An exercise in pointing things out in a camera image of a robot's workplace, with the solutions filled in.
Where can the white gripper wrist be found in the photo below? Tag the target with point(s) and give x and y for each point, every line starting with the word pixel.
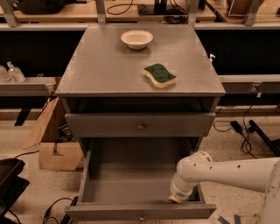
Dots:
pixel 181 193

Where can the grey drawer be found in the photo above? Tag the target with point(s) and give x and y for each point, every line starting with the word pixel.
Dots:
pixel 129 179
pixel 140 125

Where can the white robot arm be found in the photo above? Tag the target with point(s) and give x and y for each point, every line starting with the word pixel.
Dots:
pixel 259 175

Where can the grey top drawer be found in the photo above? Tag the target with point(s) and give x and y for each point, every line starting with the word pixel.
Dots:
pixel 140 125

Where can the grey drawer cabinet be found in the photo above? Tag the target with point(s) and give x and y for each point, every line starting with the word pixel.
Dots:
pixel 105 76

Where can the blue floor tape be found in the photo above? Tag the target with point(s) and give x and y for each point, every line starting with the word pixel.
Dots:
pixel 235 219

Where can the black power adapter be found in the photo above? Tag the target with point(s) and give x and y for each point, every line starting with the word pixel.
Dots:
pixel 237 127

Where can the green yellow sponge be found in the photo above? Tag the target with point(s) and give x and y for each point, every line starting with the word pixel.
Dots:
pixel 159 76

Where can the cardboard box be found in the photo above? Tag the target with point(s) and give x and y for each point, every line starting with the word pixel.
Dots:
pixel 53 155

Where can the white pump bottle top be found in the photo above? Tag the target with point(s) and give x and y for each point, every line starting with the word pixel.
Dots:
pixel 212 57

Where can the black tray stack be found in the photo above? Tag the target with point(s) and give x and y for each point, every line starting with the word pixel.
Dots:
pixel 11 185

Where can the white bowl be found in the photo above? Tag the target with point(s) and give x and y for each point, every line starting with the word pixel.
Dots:
pixel 136 39

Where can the clear sanitizer bottle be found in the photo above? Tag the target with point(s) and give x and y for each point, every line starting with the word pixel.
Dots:
pixel 15 73

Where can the clear bottle at edge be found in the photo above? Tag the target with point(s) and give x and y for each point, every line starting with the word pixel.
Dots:
pixel 4 74

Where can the black bag on bench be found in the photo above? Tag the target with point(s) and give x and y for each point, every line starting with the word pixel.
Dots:
pixel 44 7

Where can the grey metal shelf rail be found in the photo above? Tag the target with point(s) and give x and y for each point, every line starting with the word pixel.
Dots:
pixel 33 86

